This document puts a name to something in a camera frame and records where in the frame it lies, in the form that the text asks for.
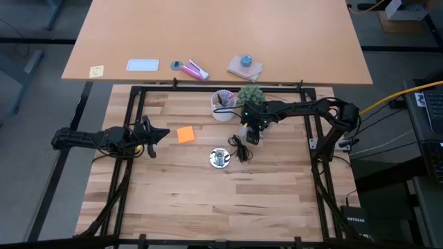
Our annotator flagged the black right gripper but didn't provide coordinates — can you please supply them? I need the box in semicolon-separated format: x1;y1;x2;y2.
241;101;278;146

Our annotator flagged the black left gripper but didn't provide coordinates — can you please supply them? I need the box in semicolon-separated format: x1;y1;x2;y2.
130;116;171;159

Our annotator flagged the white lightbulb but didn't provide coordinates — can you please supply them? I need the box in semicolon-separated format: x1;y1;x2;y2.
237;122;273;139

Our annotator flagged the black lamp power cord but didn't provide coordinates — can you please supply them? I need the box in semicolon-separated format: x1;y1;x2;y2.
227;133;253;163

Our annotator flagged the green potted succulent plant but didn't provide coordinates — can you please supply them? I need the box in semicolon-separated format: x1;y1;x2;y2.
237;85;266;107

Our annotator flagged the orange sticky note pad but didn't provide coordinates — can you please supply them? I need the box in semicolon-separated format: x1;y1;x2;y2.
176;125;195;145

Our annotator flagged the white textured pen cup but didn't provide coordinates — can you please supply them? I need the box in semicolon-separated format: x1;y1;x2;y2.
210;89;237;122

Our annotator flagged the brown notebook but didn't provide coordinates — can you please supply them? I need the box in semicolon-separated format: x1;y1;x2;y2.
226;55;264;83

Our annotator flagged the white rectangular card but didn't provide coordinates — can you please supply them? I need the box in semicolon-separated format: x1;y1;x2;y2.
125;59;160;73

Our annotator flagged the beige wooden desk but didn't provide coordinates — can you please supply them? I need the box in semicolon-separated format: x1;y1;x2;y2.
61;0;373;86

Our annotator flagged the yellow sticky note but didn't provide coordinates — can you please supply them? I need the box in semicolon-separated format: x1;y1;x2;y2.
89;65;105;79

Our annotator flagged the black network router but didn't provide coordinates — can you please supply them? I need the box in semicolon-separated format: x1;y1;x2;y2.
340;205;368;236

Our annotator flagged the cardboard box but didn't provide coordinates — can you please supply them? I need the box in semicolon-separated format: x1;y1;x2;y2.
377;0;433;35

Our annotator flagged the black metal table frame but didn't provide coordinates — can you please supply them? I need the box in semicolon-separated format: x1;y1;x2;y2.
74;78;350;249

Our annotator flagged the black cable bundle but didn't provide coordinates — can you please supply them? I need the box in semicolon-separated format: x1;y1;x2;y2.
79;162;129;239
313;165;350;239

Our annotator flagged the yellow cable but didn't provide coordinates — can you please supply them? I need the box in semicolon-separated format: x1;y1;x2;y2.
358;80;443;117

